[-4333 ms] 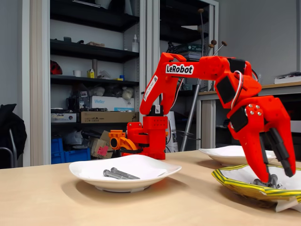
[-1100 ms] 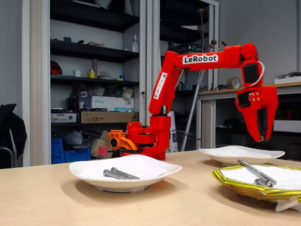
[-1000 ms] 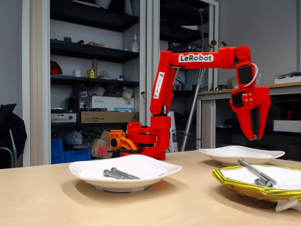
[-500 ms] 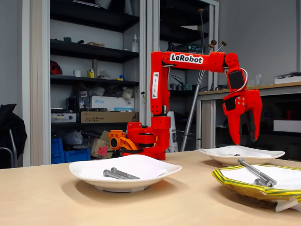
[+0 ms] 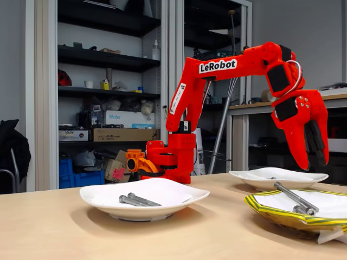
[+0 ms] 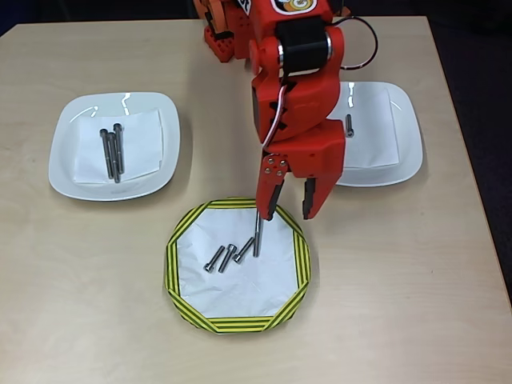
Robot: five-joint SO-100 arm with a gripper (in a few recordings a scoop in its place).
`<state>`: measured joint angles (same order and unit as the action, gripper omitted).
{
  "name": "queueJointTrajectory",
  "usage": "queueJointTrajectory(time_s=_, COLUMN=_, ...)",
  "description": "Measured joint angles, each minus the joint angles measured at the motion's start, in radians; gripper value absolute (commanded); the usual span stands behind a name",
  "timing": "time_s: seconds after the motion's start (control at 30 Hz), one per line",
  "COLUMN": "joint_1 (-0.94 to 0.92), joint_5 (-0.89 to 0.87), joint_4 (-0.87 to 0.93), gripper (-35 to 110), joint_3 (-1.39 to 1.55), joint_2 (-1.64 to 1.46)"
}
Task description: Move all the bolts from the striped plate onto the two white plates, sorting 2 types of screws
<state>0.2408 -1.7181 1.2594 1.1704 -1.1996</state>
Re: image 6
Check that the white square ceramic plate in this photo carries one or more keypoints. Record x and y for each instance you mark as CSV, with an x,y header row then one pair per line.
x,y
408,160
64,176

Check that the orange printed plastic part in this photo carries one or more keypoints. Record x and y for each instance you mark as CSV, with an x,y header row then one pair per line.
x,y
212,10

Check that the white paper napkin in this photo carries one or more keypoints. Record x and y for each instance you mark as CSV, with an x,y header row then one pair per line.
x,y
376,136
140,152

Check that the red gripper black motor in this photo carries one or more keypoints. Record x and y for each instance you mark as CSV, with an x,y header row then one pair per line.
x,y
318,154

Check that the yellow black striped paper dish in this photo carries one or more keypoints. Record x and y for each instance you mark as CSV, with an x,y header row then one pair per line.
x,y
224,325

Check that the red robot arm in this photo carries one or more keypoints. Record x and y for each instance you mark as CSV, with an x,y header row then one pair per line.
x,y
304,104

